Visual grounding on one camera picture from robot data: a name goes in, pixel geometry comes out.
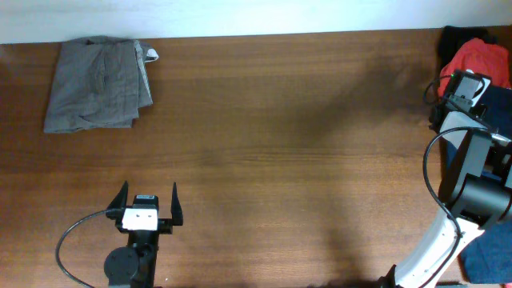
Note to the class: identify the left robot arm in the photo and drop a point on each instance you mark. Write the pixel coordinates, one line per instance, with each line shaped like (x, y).
(134, 264)

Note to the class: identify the black garment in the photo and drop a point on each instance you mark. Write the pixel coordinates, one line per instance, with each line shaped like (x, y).
(452, 38)

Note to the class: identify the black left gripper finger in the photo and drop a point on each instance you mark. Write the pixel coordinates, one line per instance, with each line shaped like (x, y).
(176, 209)
(116, 208)

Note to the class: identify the red t-shirt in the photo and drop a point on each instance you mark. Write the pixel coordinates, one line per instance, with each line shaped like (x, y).
(481, 58)

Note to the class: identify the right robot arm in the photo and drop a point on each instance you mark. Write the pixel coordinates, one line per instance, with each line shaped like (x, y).
(445, 239)

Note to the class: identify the navy blue shorts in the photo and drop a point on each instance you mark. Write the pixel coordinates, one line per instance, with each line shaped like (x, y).
(492, 248)

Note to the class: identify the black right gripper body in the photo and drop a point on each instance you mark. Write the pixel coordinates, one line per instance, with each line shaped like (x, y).
(441, 104)

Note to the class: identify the grey folded shorts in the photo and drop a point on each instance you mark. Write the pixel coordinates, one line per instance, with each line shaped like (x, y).
(99, 82)

